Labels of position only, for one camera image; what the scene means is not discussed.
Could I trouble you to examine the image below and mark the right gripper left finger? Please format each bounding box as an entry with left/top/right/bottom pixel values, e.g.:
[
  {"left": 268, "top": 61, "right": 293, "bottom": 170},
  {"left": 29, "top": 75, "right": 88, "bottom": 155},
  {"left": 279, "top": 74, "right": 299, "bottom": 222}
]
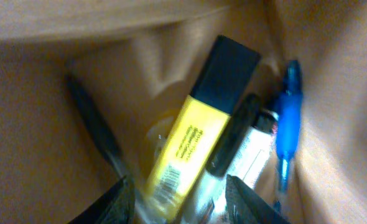
[{"left": 68, "top": 176, "right": 135, "bottom": 224}]

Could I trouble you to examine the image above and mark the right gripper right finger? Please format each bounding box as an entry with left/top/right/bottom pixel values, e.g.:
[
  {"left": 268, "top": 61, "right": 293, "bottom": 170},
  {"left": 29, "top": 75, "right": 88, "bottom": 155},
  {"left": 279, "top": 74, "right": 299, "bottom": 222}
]
[{"left": 225, "top": 175, "right": 290, "bottom": 224}]

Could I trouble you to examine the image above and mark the blue whiteboard marker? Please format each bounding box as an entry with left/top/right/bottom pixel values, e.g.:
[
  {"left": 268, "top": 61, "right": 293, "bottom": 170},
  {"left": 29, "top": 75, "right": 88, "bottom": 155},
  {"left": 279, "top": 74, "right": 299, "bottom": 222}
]
[{"left": 198, "top": 107, "right": 279, "bottom": 224}]

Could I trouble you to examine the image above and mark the black pen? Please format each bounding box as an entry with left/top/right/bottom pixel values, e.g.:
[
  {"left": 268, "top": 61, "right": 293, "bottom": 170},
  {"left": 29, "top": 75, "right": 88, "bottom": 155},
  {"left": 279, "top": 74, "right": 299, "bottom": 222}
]
[{"left": 65, "top": 73, "right": 131, "bottom": 177}]

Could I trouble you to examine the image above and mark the blue pen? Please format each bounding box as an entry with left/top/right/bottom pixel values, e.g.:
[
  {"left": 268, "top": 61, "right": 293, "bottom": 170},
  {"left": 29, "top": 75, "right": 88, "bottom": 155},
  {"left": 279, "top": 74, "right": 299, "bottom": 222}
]
[{"left": 272, "top": 59, "right": 304, "bottom": 212}]

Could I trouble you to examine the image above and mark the yellow highlighter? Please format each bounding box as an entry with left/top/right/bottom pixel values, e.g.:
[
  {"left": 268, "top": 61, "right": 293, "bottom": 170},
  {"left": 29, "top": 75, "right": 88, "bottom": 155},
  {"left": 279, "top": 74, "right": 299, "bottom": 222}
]
[{"left": 145, "top": 35, "right": 261, "bottom": 222}]

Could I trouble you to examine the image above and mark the cardboard box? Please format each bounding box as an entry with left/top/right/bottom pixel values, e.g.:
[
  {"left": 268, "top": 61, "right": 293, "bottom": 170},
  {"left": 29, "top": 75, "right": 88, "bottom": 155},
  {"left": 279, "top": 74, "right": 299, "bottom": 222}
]
[{"left": 0, "top": 0, "right": 367, "bottom": 223}]

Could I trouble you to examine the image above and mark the black whiteboard marker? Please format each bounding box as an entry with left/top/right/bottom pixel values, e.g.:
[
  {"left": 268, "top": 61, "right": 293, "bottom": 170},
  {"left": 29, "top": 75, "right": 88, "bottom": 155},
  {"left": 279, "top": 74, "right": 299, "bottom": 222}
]
[{"left": 181, "top": 94, "right": 262, "bottom": 223}]

